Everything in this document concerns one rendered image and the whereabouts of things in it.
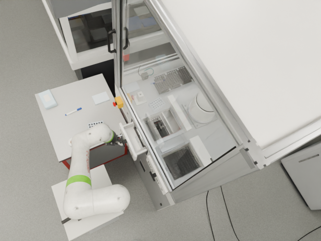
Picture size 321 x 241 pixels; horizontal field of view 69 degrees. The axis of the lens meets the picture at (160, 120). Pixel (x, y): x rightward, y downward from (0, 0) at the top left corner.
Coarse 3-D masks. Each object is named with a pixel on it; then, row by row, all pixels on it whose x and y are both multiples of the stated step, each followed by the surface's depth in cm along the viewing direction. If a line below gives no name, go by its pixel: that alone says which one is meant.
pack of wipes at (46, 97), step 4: (44, 92) 188; (48, 92) 188; (40, 96) 186; (44, 96) 186; (48, 96) 187; (52, 96) 188; (44, 100) 185; (48, 100) 185; (52, 100) 186; (44, 104) 184; (48, 104) 184; (52, 104) 185; (56, 104) 187; (48, 108) 186
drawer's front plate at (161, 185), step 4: (148, 156) 166; (148, 160) 170; (152, 164) 165; (152, 168) 167; (156, 168) 164; (152, 172) 172; (156, 172) 163; (156, 176) 166; (156, 180) 171; (160, 180) 161; (160, 184) 163; (160, 188) 168; (164, 188) 159; (164, 192) 161
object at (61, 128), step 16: (80, 80) 202; (96, 80) 205; (64, 96) 194; (80, 96) 196; (112, 96) 201; (48, 112) 186; (64, 112) 188; (80, 112) 190; (96, 112) 192; (112, 112) 195; (48, 128) 181; (64, 128) 183; (80, 128) 185; (112, 128) 189; (64, 144) 178; (96, 144) 181; (64, 160) 175; (96, 160) 218; (112, 160) 244
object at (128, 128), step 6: (126, 126) 178; (132, 126) 184; (126, 132) 181; (132, 132) 182; (132, 138) 180; (138, 138) 181; (132, 144) 178; (138, 144) 179; (138, 150) 177; (144, 150) 172
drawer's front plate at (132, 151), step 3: (120, 123) 174; (120, 126) 173; (120, 129) 177; (123, 129) 172; (123, 132) 171; (123, 135) 176; (126, 135) 170; (126, 138) 170; (129, 141) 169; (129, 144) 168; (129, 147) 170; (132, 147) 167; (129, 150) 175; (132, 150) 167; (132, 153) 169; (135, 153) 166; (135, 156) 165; (135, 159) 171
